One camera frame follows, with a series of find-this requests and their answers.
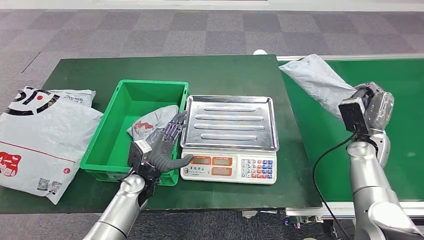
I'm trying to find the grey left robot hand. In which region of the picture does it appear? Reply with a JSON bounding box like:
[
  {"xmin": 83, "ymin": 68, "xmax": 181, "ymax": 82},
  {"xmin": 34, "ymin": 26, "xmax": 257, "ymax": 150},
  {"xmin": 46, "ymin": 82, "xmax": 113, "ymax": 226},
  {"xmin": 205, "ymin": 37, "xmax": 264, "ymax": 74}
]
[{"xmin": 149, "ymin": 110, "xmax": 195, "ymax": 173}]

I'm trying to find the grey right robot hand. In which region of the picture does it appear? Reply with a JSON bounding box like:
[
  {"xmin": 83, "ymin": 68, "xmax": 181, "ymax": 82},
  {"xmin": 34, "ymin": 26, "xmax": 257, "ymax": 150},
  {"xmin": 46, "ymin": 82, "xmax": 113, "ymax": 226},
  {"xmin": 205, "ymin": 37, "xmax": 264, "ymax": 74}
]
[{"xmin": 354, "ymin": 81, "xmax": 396, "ymax": 132}]

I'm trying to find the long grey parcel red print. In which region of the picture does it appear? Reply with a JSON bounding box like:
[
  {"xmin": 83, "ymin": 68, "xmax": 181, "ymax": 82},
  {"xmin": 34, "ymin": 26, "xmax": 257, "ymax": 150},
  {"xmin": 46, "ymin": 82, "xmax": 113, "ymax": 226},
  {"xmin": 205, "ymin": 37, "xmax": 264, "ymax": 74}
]
[{"xmin": 278, "ymin": 53, "xmax": 359, "ymax": 120}]

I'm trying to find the green conveyor belt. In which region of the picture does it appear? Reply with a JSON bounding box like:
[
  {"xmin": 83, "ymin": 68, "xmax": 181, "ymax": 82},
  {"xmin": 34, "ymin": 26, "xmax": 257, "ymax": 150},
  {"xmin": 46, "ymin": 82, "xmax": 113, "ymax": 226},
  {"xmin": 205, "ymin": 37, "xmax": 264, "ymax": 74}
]
[{"xmin": 279, "ymin": 58, "xmax": 424, "ymax": 202}]

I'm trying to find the green plastic crate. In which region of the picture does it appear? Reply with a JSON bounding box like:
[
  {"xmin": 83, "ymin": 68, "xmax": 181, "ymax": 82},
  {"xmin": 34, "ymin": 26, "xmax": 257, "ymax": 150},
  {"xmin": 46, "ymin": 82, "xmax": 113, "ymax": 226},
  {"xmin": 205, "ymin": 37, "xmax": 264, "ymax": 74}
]
[{"xmin": 80, "ymin": 79, "xmax": 190, "ymax": 187}]

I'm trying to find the white electronic scale steel tray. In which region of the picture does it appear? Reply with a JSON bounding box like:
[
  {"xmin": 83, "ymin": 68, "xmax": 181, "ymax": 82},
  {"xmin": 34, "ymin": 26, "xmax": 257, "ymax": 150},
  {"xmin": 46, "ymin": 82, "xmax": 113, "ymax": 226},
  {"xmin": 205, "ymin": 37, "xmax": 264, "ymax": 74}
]
[{"xmin": 179, "ymin": 95, "xmax": 280, "ymax": 185}]

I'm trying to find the large white mailer red print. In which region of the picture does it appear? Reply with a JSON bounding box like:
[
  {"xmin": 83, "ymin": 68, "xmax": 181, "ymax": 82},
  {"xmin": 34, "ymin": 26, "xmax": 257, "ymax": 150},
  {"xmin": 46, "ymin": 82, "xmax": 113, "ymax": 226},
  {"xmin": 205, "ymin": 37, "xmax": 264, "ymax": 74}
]
[{"xmin": 0, "ymin": 102, "xmax": 104, "ymax": 206}]

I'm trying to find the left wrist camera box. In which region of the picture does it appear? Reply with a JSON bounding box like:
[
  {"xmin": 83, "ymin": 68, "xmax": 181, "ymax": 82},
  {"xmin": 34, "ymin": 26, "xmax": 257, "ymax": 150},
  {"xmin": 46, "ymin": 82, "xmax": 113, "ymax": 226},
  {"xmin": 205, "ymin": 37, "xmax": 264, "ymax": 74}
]
[{"xmin": 127, "ymin": 139, "xmax": 153, "ymax": 170}]

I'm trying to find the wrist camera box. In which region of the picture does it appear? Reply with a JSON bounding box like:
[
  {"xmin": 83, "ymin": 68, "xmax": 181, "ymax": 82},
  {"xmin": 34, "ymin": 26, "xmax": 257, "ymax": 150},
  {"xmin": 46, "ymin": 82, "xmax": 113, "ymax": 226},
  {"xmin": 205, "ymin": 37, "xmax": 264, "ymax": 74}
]
[
  {"xmin": 127, "ymin": 139, "xmax": 153, "ymax": 170},
  {"xmin": 338, "ymin": 96, "xmax": 371, "ymax": 135}
]

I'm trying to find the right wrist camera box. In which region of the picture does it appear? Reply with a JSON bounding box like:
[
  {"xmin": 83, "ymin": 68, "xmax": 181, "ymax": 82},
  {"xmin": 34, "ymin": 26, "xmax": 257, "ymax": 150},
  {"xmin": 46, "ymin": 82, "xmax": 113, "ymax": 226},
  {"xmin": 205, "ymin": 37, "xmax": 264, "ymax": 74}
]
[{"xmin": 338, "ymin": 96, "xmax": 371, "ymax": 135}]

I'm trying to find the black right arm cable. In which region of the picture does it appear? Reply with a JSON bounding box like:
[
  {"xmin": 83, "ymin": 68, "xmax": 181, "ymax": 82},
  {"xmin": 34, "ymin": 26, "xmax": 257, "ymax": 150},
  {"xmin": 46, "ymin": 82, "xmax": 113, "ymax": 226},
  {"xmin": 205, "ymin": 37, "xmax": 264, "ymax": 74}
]
[{"xmin": 312, "ymin": 130, "xmax": 361, "ymax": 240}]

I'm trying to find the white mailer black ring logo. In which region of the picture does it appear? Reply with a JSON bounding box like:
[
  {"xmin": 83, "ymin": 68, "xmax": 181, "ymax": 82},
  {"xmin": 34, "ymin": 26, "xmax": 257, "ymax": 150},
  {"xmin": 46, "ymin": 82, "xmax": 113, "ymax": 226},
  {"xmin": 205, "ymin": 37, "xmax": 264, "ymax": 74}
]
[{"xmin": 4, "ymin": 86, "xmax": 97, "ymax": 117}]

